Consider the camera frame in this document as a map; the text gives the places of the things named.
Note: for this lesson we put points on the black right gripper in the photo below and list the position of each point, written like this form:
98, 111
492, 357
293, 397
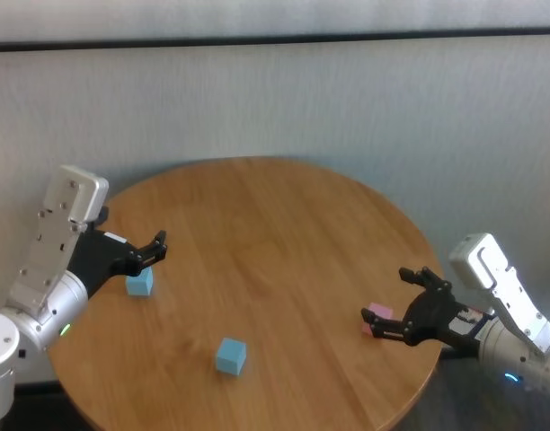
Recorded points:
430, 314

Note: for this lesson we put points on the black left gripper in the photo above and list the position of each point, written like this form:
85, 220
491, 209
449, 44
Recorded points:
100, 256

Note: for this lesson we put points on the pink cube block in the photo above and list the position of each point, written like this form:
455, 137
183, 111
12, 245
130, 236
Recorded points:
383, 310

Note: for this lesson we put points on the light blue cube block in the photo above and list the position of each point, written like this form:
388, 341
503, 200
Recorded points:
139, 284
230, 357

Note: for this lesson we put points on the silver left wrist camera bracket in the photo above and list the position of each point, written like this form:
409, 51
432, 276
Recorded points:
55, 233

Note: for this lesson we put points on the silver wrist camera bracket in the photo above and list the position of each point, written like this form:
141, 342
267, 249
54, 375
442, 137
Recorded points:
477, 260
55, 233

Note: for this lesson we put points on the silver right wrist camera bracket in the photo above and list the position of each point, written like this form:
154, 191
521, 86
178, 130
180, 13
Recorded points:
477, 260

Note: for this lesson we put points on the black wall rail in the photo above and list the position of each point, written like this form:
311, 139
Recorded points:
275, 39

